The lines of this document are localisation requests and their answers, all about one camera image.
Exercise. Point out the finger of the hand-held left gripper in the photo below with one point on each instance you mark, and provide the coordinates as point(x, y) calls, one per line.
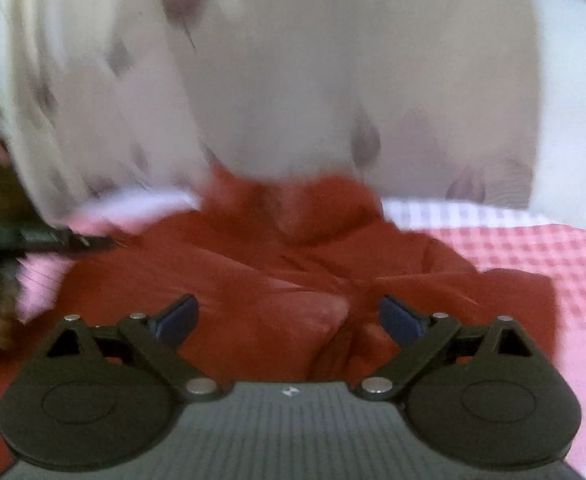
point(90, 242)

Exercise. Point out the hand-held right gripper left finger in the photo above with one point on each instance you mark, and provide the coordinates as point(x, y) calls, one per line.
point(177, 318)

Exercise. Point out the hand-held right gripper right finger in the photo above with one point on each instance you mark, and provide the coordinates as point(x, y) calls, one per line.
point(401, 318)

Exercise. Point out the red puffer jacket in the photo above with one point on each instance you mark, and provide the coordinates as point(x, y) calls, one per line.
point(253, 270)

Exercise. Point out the pink white checkered bed sheet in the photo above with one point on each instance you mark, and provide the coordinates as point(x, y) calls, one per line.
point(548, 260)

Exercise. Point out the white curtain with purple print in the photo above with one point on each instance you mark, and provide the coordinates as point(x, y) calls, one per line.
point(283, 75)

